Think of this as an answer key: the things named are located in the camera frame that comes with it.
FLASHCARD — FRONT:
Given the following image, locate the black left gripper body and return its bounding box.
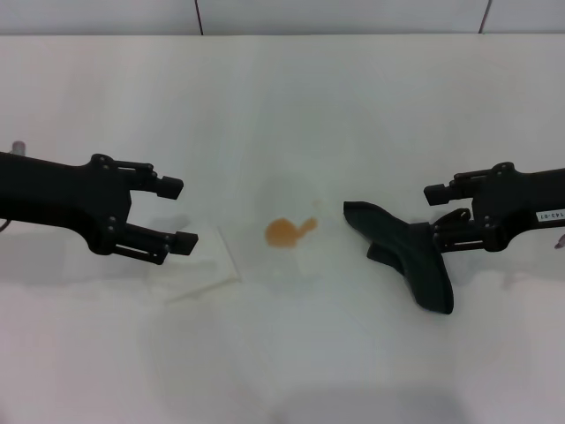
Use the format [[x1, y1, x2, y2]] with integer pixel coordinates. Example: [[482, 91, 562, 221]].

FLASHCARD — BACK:
[[0, 152, 134, 257]]

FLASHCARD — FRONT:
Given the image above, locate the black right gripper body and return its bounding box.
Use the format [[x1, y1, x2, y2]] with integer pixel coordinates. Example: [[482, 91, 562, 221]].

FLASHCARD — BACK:
[[469, 162, 565, 254]]

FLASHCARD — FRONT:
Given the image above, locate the white paper cup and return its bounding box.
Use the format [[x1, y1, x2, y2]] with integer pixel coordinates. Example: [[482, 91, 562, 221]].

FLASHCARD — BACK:
[[152, 223, 245, 305]]

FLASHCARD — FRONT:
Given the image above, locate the dark blue rag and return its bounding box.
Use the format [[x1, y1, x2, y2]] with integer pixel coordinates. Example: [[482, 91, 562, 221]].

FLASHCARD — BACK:
[[343, 201, 456, 315]]

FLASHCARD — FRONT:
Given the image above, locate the brown water stain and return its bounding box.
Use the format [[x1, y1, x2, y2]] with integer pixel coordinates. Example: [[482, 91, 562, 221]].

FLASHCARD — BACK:
[[264, 215, 320, 249]]

